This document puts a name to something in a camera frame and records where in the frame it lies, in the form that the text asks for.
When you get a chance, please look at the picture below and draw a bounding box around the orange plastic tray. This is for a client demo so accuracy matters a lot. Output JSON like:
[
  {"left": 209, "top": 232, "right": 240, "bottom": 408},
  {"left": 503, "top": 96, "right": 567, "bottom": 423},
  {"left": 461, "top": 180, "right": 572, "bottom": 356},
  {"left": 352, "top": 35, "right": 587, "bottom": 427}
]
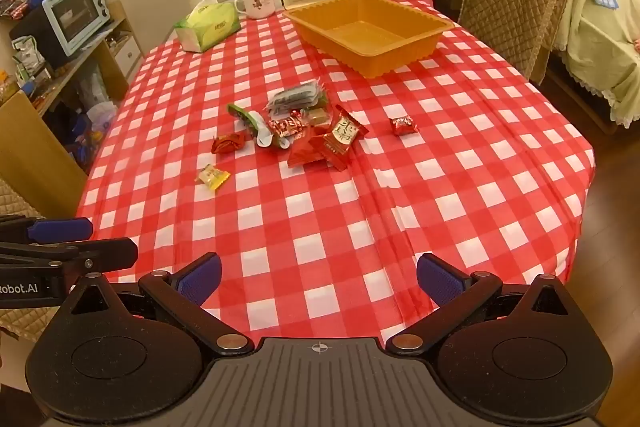
[{"left": 282, "top": 0, "right": 456, "bottom": 79}]

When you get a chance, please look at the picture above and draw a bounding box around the long green black snack packet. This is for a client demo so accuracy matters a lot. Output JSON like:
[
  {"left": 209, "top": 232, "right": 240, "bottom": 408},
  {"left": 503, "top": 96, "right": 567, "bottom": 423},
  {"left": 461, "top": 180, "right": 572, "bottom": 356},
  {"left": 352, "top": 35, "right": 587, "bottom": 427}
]
[{"left": 226, "top": 103, "right": 291, "bottom": 151}]

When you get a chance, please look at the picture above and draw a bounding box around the chair with quilted cover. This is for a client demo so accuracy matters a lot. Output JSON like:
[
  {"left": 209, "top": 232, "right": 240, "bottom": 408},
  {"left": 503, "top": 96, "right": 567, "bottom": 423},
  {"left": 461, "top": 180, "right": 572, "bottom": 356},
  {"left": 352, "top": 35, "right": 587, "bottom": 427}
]
[{"left": 457, "top": 0, "right": 571, "bottom": 85}]

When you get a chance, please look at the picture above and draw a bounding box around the sofa with green cover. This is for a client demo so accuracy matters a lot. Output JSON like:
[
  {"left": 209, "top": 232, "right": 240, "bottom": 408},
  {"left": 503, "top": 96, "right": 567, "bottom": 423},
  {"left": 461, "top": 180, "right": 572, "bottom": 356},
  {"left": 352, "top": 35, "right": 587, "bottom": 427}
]
[{"left": 547, "top": 0, "right": 640, "bottom": 130}]

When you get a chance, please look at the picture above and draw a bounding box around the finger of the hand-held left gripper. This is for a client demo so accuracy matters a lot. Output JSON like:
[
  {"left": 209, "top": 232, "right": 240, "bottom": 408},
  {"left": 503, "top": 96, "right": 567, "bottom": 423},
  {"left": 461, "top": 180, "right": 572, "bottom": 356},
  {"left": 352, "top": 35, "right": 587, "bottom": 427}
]
[
  {"left": 0, "top": 217, "right": 94, "bottom": 244},
  {"left": 0, "top": 237, "right": 139, "bottom": 275}
]

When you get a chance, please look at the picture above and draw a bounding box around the grey green snack packet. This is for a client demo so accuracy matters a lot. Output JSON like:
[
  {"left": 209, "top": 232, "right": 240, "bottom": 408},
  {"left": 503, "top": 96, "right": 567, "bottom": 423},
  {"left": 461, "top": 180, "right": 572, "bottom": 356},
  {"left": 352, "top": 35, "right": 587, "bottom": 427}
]
[{"left": 265, "top": 78, "right": 328, "bottom": 115}]

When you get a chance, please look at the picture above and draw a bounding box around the wooden sideboard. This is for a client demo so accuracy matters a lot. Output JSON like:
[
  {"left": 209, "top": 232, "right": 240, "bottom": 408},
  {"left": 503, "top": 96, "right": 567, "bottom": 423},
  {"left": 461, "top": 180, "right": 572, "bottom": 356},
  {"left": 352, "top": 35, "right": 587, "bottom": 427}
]
[{"left": 0, "top": 2, "right": 146, "bottom": 118}]

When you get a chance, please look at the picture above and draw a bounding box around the red packet with cream label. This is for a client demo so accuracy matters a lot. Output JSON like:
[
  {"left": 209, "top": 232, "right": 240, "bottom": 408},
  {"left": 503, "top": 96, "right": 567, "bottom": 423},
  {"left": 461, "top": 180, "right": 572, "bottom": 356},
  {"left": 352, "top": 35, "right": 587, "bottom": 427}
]
[{"left": 327, "top": 104, "right": 370, "bottom": 142}]

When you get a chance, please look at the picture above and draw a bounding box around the white mug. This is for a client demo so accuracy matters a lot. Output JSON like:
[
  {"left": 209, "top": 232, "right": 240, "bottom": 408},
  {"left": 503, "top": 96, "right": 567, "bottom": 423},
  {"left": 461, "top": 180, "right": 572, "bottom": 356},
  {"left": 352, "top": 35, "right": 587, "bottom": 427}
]
[{"left": 234, "top": 0, "right": 275, "bottom": 20}]

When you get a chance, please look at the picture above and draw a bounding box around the red white candy packet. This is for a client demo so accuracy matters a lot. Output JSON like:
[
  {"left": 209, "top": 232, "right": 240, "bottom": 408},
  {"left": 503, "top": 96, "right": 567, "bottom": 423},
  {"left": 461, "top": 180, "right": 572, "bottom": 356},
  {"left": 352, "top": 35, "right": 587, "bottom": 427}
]
[{"left": 267, "top": 114, "right": 307, "bottom": 142}]

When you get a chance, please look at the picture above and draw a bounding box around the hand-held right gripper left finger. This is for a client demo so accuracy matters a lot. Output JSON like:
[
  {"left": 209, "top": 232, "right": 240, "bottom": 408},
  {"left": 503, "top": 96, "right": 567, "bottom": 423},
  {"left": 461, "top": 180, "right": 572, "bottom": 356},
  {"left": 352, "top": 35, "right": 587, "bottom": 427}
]
[{"left": 57, "top": 252, "right": 255, "bottom": 357}]

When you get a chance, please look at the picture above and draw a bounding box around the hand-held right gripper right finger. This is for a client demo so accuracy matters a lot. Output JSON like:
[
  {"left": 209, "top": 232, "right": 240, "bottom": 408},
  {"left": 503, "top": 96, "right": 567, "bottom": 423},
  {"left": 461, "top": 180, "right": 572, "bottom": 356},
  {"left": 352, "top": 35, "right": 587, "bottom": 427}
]
[{"left": 385, "top": 252, "right": 583, "bottom": 357}]

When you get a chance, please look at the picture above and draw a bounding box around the light blue toaster oven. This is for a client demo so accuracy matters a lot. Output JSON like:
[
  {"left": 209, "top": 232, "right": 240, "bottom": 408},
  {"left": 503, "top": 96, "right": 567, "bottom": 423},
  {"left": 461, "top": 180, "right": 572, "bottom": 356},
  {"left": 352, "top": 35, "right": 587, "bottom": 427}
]
[{"left": 41, "top": 0, "right": 112, "bottom": 56}]

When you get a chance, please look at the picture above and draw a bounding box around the green tissue pack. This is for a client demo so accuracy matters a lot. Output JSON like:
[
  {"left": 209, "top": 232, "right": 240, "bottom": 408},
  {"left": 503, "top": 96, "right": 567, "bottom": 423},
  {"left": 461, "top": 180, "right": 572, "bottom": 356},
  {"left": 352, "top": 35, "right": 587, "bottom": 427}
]
[{"left": 173, "top": 0, "right": 242, "bottom": 54}]

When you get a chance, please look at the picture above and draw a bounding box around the small yellow candy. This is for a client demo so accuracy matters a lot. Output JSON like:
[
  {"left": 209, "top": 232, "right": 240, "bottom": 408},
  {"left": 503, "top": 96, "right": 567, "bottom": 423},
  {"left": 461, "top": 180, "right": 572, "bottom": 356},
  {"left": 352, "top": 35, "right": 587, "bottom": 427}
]
[{"left": 195, "top": 164, "right": 232, "bottom": 192}]

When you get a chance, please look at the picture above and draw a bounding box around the wooden chair with quilted cushion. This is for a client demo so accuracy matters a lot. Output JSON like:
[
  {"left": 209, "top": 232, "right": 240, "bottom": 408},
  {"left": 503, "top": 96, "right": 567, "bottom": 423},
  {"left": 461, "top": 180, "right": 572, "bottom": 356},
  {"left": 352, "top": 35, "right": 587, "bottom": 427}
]
[{"left": 0, "top": 89, "right": 90, "bottom": 343}]

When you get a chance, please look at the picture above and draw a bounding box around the tan candy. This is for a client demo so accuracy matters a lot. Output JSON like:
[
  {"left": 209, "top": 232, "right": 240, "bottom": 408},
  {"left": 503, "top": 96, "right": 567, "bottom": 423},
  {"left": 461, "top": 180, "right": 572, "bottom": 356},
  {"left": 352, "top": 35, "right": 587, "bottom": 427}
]
[{"left": 305, "top": 104, "right": 333, "bottom": 128}]

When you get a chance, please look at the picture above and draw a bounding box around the red gold candy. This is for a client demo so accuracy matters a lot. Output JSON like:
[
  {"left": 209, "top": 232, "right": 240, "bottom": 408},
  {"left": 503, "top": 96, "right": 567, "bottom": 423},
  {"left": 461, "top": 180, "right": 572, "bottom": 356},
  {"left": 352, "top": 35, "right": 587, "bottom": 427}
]
[
  {"left": 389, "top": 116, "right": 417, "bottom": 136},
  {"left": 211, "top": 132, "right": 247, "bottom": 155}
]

